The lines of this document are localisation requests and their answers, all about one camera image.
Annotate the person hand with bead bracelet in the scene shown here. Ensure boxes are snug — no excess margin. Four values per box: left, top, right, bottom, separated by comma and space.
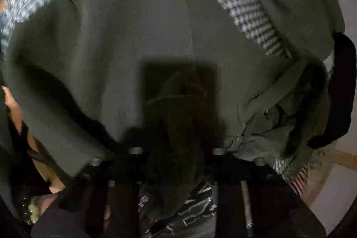
24, 193, 58, 224

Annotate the dark green zip hoodie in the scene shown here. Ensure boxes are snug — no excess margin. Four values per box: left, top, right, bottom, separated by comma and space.
1, 0, 347, 238

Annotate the red striped pillow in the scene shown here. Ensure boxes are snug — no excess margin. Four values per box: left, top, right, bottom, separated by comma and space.
289, 164, 309, 197

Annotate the black fuzzy garment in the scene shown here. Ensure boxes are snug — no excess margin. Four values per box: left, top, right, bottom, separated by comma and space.
308, 33, 356, 150

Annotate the wooden bunk bed frame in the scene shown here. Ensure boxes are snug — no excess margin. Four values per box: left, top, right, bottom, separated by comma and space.
301, 147, 356, 207

